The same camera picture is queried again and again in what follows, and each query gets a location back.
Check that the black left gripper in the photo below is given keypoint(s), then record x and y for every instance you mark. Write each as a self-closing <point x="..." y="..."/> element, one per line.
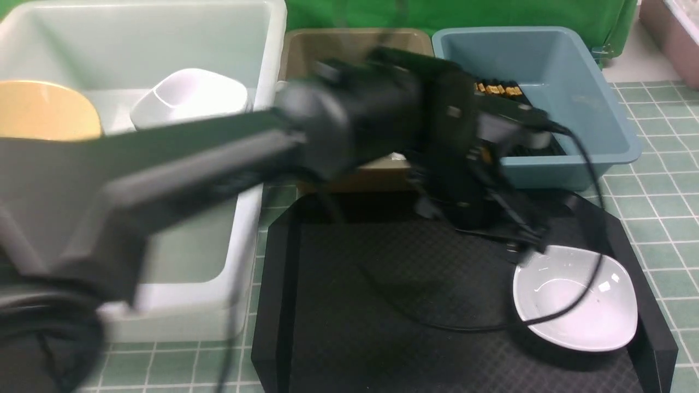
<point x="459" y="173"/>

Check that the white square sauce dish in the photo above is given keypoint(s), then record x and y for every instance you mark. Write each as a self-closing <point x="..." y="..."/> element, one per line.
<point x="605" y="317"/>

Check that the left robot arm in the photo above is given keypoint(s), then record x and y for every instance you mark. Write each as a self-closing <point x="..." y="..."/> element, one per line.
<point x="77" y="216"/>

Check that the green grid table mat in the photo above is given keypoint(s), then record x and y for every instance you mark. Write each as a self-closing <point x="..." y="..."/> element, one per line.
<point x="655" y="198"/>

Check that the pile of white spoons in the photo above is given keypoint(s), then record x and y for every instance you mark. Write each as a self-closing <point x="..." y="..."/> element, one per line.
<point x="392" y="159"/>

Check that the black serving tray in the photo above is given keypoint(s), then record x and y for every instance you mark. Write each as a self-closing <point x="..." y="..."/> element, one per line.
<point x="337" y="305"/>

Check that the pile of black chopsticks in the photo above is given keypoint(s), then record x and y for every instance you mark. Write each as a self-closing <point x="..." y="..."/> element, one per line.
<point x="512" y="91"/>

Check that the blue plastic bin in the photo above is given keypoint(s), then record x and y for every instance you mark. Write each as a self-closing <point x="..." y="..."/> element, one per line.
<point x="557" y="73"/>

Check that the pink plastic bin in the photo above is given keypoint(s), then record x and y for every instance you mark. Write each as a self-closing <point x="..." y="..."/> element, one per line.
<point x="675" y="34"/>

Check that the brown plastic bin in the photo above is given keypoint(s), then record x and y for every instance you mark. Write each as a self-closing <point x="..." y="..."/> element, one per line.
<point x="303" y="48"/>

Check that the white plastic tub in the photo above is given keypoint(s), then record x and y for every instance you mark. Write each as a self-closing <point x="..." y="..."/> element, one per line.
<point x="199" y="274"/>

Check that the stack of white dishes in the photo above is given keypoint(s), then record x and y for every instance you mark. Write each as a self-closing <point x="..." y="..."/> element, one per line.
<point x="188" y="95"/>

